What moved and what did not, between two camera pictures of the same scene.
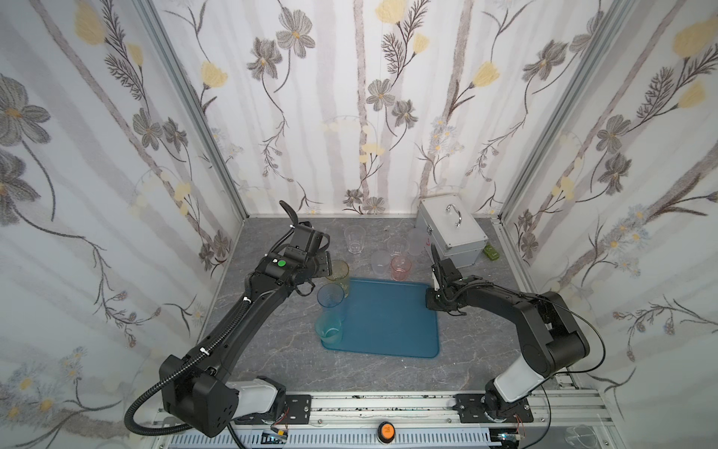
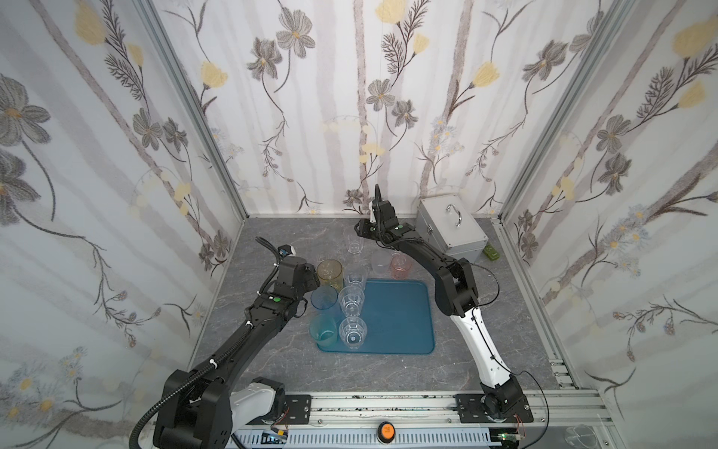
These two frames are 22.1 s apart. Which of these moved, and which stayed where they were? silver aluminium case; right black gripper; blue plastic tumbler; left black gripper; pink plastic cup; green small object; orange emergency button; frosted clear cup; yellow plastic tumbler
Moved: blue plastic tumbler; left black gripper; yellow plastic tumbler; right black gripper
Stayed: green small object; frosted clear cup; orange emergency button; pink plastic cup; silver aluminium case
